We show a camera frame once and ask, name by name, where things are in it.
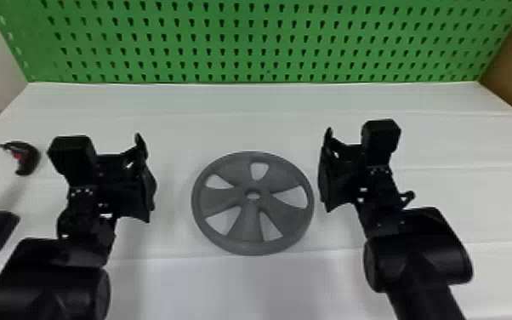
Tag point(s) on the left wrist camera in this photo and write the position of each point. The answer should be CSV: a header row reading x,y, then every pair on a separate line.
x,y
74,158

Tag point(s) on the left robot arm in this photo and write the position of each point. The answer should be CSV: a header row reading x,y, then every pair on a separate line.
x,y
46,281

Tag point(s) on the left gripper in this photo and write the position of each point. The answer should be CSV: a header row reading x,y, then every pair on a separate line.
x,y
117,185

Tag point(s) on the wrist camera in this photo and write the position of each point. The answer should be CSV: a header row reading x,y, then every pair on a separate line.
x,y
74,158
380,139

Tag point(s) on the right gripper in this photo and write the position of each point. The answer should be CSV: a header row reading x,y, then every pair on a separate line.
x,y
352,176

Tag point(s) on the grey wheel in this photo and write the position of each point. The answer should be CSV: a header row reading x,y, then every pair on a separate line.
x,y
242,214

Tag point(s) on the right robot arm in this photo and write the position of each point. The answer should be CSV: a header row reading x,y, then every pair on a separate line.
x,y
416,263

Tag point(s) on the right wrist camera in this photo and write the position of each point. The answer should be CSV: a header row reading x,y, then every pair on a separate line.
x,y
380,139

